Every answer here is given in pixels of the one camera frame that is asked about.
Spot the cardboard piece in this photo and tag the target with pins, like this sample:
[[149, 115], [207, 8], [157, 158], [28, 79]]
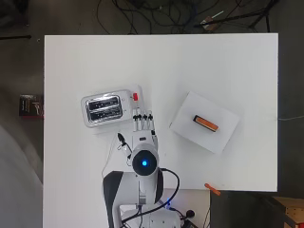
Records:
[[208, 22]]

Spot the wooden crate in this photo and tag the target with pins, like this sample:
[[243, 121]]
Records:
[[291, 212]]

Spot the white seven-joint robot arm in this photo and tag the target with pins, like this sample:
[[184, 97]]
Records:
[[126, 190]]

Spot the black and red box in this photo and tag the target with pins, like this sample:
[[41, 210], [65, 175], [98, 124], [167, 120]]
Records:
[[30, 106]]

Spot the black round plug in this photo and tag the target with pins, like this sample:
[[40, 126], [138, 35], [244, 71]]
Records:
[[190, 213]]

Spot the black block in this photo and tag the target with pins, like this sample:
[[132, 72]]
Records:
[[195, 119]]

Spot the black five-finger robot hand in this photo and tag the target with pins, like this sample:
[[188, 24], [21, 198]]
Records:
[[143, 134]]

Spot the black floor bar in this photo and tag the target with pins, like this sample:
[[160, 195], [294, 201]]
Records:
[[15, 37]]

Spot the steel toaster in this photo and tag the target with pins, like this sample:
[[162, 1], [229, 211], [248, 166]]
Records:
[[104, 108]]

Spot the orange marker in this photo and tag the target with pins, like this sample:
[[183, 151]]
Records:
[[212, 189]]

